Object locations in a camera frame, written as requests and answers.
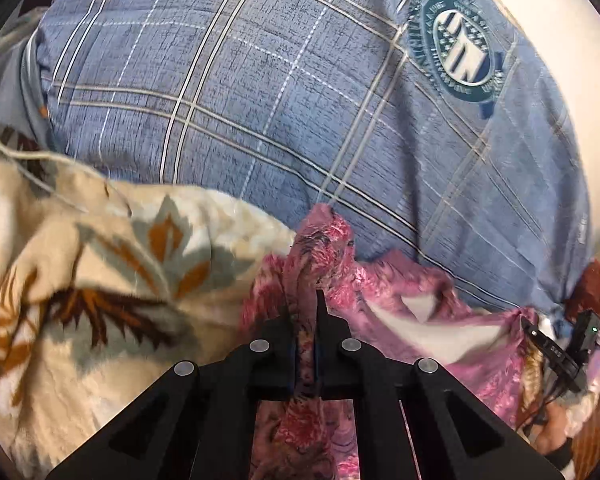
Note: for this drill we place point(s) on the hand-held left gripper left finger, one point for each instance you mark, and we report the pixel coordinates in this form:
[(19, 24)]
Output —
[(286, 342)]

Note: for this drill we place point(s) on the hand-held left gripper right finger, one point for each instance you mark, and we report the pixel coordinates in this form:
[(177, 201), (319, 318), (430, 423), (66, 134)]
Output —
[(326, 342)]

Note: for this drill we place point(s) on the purple floral shirt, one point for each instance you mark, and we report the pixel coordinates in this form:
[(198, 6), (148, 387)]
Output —
[(370, 280)]

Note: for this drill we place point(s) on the person's right hand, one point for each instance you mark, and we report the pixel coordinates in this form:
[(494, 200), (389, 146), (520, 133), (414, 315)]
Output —
[(555, 427)]

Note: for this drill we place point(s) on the shiny red-brown bag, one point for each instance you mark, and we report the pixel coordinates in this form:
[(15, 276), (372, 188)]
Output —
[(592, 285)]

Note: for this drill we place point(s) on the beige leaf print blanket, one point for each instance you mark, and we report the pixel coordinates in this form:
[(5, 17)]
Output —
[(105, 260)]

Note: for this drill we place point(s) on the blue plaid pillow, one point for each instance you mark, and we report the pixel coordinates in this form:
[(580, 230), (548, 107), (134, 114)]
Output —
[(280, 85)]

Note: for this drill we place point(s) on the grey-blue cloth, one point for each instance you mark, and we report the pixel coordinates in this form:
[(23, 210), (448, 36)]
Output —
[(10, 85)]

